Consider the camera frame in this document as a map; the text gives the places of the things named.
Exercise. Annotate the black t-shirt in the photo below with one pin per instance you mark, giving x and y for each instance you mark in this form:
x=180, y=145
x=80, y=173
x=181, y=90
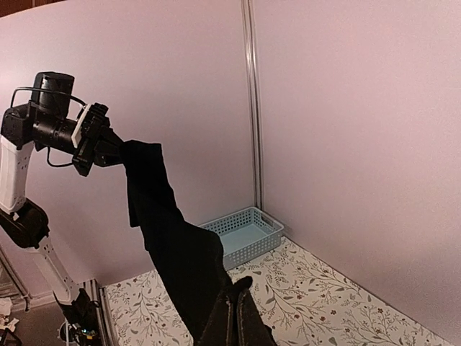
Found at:
x=188, y=259

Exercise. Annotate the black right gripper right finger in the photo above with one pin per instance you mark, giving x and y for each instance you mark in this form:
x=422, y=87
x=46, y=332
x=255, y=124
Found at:
x=250, y=327

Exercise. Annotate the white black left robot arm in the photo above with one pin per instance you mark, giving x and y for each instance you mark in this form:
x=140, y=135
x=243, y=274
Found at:
x=54, y=118

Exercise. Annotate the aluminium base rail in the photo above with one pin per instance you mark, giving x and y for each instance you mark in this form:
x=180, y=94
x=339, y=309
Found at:
x=105, y=323

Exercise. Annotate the light blue plastic basket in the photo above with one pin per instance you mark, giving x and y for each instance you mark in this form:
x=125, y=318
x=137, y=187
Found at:
x=246, y=235

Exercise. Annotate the left aluminium frame post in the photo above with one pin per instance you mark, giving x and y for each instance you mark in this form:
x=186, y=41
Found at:
x=254, y=100

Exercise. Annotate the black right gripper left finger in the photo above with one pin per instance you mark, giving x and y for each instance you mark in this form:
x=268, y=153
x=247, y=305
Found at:
x=220, y=329

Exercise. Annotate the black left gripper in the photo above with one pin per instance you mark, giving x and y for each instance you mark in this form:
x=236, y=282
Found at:
x=101, y=151

